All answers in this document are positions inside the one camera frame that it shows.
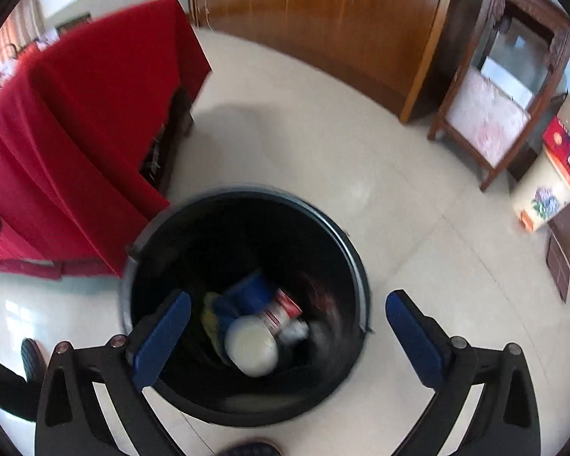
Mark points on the patterned beige curtain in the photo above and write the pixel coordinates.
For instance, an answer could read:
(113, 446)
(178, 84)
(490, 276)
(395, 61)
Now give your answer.
(21, 23)

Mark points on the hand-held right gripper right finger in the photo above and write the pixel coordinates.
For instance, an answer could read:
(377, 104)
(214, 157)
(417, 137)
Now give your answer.
(415, 342)

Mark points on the long wooden cabinet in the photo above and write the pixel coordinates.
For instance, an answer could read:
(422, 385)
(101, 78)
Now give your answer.
(337, 33)

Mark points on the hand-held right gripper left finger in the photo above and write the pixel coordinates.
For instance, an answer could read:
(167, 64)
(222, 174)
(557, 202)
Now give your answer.
(161, 337)

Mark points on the person's dark mesh shoe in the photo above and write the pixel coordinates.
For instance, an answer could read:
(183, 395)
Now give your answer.
(32, 361)

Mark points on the cream floral pedal bin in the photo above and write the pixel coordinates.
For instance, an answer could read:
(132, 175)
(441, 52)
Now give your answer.
(536, 194)

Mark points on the white noodle cup blue print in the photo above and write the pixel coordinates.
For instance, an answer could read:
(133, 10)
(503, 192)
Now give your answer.
(251, 346)

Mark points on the white tissue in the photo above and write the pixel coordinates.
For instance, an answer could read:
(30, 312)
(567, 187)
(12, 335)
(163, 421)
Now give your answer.
(294, 331)

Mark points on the pink patterned bag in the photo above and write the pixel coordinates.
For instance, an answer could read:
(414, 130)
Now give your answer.
(489, 118)

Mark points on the red tablecloth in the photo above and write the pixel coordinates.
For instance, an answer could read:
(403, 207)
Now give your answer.
(76, 128)

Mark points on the cardboard box with red print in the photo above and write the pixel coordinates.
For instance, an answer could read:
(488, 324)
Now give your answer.
(563, 145)

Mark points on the black trash bin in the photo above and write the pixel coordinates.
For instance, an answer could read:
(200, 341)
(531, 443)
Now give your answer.
(194, 247)

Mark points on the red and white paper cup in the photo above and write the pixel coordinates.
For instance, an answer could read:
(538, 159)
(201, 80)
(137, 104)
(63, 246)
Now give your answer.
(280, 311)

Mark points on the white box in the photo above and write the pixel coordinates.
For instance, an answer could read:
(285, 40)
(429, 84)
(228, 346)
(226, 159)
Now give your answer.
(508, 78)

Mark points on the yellow cloth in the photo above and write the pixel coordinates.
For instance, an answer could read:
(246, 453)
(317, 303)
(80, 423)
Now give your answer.
(211, 308)

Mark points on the person's dark pants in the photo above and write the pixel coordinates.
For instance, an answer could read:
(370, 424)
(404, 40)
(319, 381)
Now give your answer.
(4, 389)

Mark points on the carved wooden stand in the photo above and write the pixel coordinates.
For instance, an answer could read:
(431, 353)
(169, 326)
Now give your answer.
(561, 40)

